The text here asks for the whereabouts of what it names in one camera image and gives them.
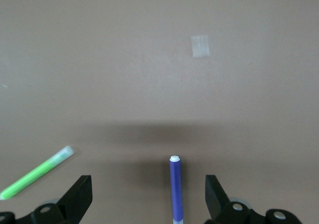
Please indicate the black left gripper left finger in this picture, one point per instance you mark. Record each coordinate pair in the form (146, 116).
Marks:
(72, 204)

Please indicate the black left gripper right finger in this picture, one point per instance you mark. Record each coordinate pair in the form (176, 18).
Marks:
(218, 206)

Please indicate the purple marker pen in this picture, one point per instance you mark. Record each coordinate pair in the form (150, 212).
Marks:
(176, 189)

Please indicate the green marker pen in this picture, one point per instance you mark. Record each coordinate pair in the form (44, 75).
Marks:
(32, 176)

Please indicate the clear tape patch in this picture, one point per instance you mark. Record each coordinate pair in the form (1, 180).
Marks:
(200, 46)

